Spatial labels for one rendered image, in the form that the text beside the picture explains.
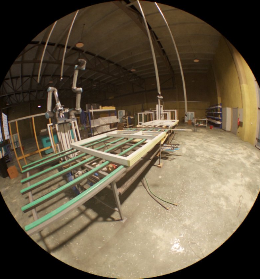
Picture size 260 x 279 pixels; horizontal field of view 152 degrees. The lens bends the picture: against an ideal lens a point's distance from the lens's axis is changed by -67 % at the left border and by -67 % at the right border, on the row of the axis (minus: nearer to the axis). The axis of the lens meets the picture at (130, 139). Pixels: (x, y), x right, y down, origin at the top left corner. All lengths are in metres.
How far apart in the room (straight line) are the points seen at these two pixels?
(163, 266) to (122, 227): 0.77
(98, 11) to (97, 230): 8.98
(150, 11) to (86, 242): 9.47
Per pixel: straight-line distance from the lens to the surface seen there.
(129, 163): 0.98
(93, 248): 1.49
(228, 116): 10.03
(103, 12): 8.07
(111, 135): 2.49
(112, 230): 1.51
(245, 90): 7.59
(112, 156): 1.09
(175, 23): 9.24
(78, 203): 0.74
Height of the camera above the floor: 1.36
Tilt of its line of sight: 14 degrees down
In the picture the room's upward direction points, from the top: 5 degrees counter-clockwise
